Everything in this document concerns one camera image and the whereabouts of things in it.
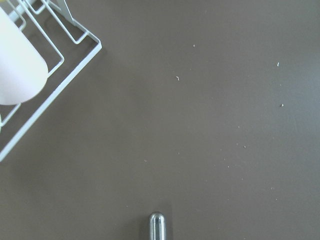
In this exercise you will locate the white cup on rack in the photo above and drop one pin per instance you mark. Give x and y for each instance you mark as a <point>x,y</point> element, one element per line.
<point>23,71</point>

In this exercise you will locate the white cup drying rack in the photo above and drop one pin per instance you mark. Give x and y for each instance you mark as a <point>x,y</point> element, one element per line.
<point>66,46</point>

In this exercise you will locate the steel muddler black tip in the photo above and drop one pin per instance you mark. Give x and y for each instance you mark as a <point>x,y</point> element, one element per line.
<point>157,226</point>

